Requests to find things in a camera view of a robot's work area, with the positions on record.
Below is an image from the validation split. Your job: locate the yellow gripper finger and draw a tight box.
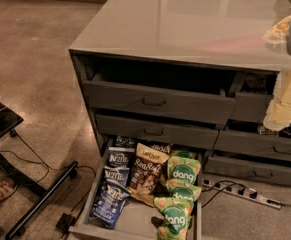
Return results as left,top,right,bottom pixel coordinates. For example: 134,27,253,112
263,70,291,131

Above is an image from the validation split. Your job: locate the brown sea salt chip bag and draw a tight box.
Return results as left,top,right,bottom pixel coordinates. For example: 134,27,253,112
128,143,169,207

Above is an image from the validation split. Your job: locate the top right grey drawer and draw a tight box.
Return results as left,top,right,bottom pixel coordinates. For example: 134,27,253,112
230,73,277,123

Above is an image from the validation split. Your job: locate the grey drawer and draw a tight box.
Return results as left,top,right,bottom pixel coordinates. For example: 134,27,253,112
230,73,277,123
81,74,235,124
204,154,291,187
214,120,291,162
88,109,218,149

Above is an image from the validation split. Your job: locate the middle right grey drawer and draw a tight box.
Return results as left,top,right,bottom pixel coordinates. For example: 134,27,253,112
214,120,291,162

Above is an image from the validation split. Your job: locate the bottom right grey drawer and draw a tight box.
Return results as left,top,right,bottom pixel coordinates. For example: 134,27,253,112
204,154,291,187

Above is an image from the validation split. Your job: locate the upper green dang bag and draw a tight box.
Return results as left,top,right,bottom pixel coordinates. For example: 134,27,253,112
167,151,201,184

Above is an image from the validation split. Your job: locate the green dang bag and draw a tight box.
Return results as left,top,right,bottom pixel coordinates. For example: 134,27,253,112
166,178,202,202
167,151,201,184
154,197,193,240

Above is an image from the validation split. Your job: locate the grey drawer cabinet counter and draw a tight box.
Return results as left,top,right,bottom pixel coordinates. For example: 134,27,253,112
68,0,291,158

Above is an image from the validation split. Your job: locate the brown chip bag behind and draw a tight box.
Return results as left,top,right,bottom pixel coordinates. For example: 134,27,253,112
150,143,171,154

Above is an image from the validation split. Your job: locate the middle green dang bag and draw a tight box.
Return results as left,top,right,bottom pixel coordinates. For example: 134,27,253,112
166,178,202,202

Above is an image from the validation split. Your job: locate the lower green dang bag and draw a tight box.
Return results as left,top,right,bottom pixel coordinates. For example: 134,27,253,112
154,197,193,240

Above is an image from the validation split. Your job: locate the dark chip bag at back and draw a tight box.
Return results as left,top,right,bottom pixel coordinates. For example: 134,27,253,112
114,136,137,148

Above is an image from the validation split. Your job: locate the bottom left open drawer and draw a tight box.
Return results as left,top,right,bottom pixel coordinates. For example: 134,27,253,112
69,139,201,240

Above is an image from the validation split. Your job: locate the middle left grey drawer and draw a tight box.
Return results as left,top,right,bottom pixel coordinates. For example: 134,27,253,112
88,109,218,149

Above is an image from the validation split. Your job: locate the upper blue kettle chip bag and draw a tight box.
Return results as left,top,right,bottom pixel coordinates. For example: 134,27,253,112
107,147,135,168

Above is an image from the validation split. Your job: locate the blue kettle chip bag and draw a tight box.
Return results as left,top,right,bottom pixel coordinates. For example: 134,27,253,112
104,166,130,187
107,147,135,168
91,180,131,229

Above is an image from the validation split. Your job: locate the middle blue kettle chip bag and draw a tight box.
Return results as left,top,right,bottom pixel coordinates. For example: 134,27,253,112
104,166,130,187

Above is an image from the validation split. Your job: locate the top left grey drawer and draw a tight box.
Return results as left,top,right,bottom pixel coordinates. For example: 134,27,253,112
81,74,235,124

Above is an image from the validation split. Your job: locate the lower blue kettle chip bag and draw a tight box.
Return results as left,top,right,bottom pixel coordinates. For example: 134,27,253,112
91,180,131,229

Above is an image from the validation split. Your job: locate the white power strip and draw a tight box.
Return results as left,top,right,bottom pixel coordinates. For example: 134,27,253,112
202,179,282,210

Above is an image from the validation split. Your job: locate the black power adapter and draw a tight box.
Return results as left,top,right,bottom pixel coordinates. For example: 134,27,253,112
56,213,75,233

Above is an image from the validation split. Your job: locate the black metal stand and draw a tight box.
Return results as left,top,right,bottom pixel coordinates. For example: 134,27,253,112
0,102,78,240

